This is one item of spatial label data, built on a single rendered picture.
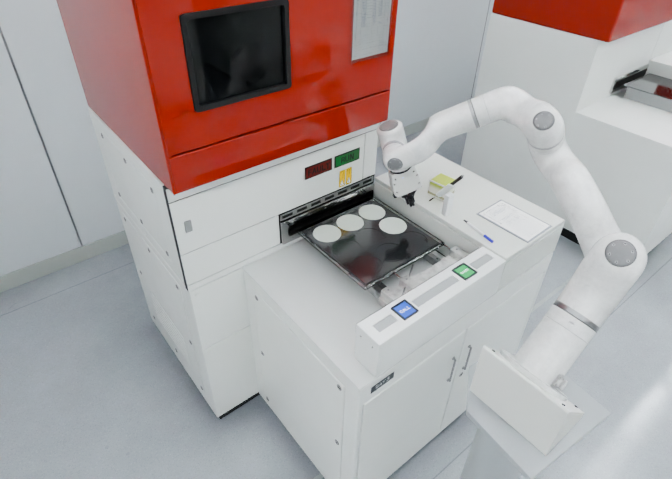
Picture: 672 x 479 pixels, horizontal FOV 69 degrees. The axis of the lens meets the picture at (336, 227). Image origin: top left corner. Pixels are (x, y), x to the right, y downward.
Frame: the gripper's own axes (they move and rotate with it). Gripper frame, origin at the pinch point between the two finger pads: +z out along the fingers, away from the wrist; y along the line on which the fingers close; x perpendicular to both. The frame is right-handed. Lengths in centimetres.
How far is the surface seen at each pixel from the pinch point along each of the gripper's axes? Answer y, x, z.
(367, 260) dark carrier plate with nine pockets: -22.6, -16.5, 3.0
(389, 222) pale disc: -9.2, 1.9, 7.5
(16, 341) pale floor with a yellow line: -198, 62, 35
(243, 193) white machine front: -51, 0, -30
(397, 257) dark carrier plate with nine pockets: -12.9, -17.3, 6.5
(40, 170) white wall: -159, 118, -18
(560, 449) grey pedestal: 2, -86, 20
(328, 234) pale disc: -31.5, -0.1, -0.3
